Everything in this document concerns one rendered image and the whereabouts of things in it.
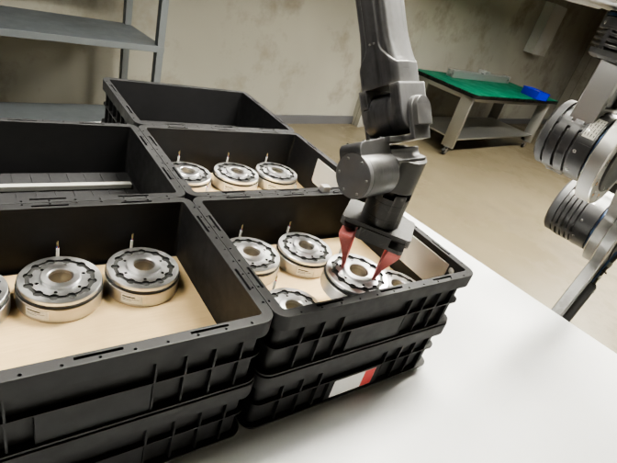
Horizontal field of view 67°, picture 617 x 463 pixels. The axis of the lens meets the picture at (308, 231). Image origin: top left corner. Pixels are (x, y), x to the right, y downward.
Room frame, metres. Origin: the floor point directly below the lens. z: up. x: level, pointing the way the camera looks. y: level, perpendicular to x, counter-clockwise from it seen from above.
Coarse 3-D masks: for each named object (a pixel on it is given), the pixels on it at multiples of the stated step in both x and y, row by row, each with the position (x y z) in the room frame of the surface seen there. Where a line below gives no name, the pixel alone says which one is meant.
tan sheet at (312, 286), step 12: (324, 240) 0.84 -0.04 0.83; (336, 240) 0.85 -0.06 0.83; (360, 240) 0.88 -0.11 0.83; (336, 252) 0.80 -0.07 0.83; (360, 252) 0.83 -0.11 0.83; (372, 252) 0.85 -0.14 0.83; (276, 276) 0.66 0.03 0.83; (288, 276) 0.68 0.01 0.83; (300, 288) 0.65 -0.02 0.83; (312, 288) 0.66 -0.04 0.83; (324, 300) 0.64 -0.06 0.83
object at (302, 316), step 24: (312, 192) 0.82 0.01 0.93; (336, 192) 0.86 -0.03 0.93; (432, 240) 0.78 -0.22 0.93; (240, 264) 0.52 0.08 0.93; (456, 264) 0.72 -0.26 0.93; (264, 288) 0.49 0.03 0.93; (384, 288) 0.57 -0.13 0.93; (408, 288) 0.59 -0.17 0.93; (432, 288) 0.63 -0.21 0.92; (456, 288) 0.68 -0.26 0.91; (288, 312) 0.46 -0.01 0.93; (312, 312) 0.47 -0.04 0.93; (336, 312) 0.50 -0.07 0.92; (360, 312) 0.53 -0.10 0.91
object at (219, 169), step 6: (216, 168) 0.94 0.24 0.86; (222, 168) 0.95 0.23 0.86; (246, 168) 1.00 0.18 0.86; (216, 174) 0.92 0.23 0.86; (222, 174) 0.93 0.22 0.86; (228, 174) 0.93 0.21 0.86; (252, 174) 0.98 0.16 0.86; (228, 180) 0.91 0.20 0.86; (234, 180) 0.91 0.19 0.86; (240, 180) 0.93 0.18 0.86; (246, 180) 0.93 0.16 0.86; (252, 180) 0.94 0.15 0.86
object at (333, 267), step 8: (336, 256) 0.64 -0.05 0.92; (352, 256) 0.66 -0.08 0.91; (360, 256) 0.66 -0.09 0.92; (328, 264) 0.62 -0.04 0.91; (336, 264) 0.63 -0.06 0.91; (368, 264) 0.66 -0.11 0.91; (328, 272) 0.60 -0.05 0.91; (336, 272) 0.61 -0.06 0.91; (384, 272) 0.64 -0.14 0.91; (336, 280) 0.58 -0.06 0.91; (344, 280) 0.59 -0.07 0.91; (352, 280) 0.59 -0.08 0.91; (376, 280) 0.61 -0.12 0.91; (384, 280) 0.62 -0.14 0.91; (344, 288) 0.57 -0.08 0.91; (352, 288) 0.57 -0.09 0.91; (360, 288) 0.58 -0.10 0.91; (368, 288) 0.59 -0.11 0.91; (376, 288) 0.60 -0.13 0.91
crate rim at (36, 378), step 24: (192, 216) 0.61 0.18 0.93; (216, 240) 0.56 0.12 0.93; (264, 312) 0.44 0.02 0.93; (168, 336) 0.36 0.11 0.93; (192, 336) 0.37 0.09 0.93; (216, 336) 0.38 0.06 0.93; (240, 336) 0.40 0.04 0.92; (48, 360) 0.29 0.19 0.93; (72, 360) 0.29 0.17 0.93; (96, 360) 0.30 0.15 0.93; (120, 360) 0.32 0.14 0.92; (144, 360) 0.33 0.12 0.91; (0, 384) 0.25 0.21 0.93; (24, 384) 0.26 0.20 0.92; (48, 384) 0.28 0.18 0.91; (72, 384) 0.29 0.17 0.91
